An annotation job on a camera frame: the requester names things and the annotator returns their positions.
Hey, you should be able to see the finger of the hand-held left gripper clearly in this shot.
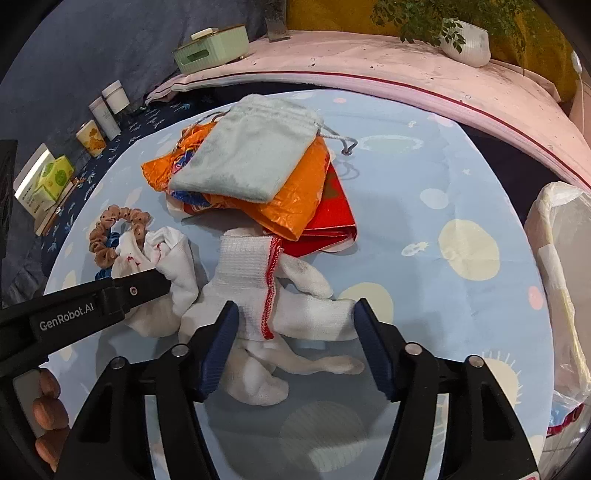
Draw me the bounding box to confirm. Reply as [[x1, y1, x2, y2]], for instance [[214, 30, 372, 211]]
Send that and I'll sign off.
[[104, 267, 172, 320]]

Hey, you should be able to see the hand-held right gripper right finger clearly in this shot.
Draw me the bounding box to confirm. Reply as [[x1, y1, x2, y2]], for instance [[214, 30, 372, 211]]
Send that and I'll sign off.
[[353, 298, 541, 480]]

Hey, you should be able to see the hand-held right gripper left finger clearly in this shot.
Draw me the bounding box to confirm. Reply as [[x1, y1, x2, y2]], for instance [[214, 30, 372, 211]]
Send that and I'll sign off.
[[54, 300, 241, 480]]

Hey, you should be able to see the red paper envelope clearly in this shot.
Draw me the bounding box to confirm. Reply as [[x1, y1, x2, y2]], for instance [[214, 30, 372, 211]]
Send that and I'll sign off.
[[263, 161, 360, 257]]

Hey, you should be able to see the orange plastic bag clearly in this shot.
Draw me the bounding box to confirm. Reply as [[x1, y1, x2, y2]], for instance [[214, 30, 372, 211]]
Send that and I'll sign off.
[[141, 122, 333, 243]]

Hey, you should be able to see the trash bin with white liner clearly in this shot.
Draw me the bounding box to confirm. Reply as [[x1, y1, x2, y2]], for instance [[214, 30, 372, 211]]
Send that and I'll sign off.
[[524, 181, 591, 444]]

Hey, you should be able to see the person's left hand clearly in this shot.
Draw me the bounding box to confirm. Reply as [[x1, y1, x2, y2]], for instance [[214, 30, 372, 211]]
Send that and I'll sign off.
[[32, 368, 71, 472]]

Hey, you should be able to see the plain white sock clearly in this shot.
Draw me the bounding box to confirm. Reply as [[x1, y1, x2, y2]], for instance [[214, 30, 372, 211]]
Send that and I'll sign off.
[[224, 339, 366, 407]]

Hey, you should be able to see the brown scrunchie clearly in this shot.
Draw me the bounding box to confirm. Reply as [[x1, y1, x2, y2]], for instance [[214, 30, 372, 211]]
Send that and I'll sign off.
[[89, 205, 153, 271]]

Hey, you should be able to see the white flat box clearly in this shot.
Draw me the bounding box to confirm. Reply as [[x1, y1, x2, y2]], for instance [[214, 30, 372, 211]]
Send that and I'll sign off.
[[13, 143, 56, 217]]

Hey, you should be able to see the dark blue printed cloth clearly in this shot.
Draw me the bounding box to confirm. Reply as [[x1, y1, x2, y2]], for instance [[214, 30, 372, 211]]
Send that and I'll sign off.
[[34, 85, 241, 296]]

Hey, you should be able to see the printed paper cup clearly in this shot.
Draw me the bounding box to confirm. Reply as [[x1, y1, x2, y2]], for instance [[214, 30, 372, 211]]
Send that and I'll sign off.
[[75, 119, 108, 158]]

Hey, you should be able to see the light blue printed tablecloth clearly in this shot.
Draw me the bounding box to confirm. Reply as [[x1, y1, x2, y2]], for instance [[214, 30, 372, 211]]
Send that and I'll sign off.
[[44, 85, 555, 480]]

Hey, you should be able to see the white jar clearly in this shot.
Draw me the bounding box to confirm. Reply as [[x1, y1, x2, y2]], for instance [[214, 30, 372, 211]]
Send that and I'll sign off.
[[102, 80, 130, 115]]

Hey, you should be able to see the blue plastic wrapper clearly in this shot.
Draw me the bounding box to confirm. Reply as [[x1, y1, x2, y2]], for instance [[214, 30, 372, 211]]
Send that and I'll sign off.
[[551, 401, 578, 428]]

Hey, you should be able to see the green tissue box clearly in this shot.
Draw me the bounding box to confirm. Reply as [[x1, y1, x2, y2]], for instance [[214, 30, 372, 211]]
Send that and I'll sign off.
[[172, 25, 252, 75]]

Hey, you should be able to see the grey blue cloth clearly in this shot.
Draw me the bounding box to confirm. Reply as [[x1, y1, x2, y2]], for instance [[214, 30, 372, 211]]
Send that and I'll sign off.
[[0, 0, 273, 305]]

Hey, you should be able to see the pink bed sheet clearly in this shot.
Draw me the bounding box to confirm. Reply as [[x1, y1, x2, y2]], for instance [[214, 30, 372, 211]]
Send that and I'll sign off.
[[145, 30, 591, 190]]

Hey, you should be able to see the glass vase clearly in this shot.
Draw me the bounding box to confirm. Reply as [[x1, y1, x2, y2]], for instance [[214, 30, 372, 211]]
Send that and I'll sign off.
[[264, 0, 291, 43]]

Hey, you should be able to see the potted plant in white pot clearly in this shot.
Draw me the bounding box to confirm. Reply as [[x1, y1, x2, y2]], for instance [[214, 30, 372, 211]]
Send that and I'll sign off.
[[369, 0, 527, 70]]

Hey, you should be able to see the mustard yellow cloth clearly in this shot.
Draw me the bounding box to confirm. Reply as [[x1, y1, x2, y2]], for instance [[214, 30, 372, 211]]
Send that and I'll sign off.
[[285, 0, 578, 104]]

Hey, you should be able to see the pale blue drawstring pouch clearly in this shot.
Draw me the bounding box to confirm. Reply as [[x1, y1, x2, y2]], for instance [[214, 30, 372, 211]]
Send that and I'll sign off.
[[168, 95, 358, 204]]

